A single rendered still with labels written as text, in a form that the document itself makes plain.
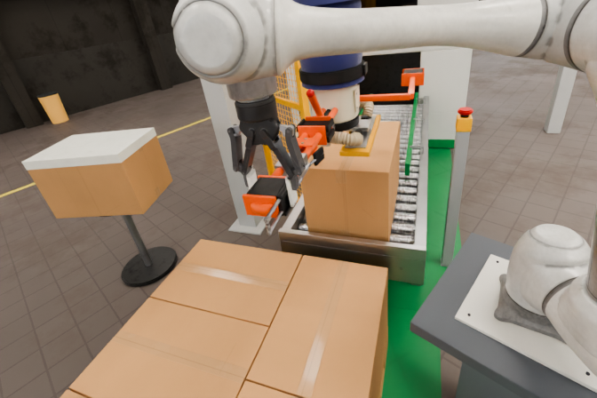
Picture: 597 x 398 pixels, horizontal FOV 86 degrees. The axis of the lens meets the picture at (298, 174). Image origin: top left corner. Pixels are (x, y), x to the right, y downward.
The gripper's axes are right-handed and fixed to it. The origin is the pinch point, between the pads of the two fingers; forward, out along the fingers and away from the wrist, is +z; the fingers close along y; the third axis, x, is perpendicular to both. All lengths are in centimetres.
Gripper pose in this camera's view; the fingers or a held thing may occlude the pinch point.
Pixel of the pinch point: (273, 190)
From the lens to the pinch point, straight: 68.1
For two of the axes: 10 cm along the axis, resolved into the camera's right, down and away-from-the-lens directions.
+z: 1.3, 8.7, 4.7
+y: -9.3, -0.5, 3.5
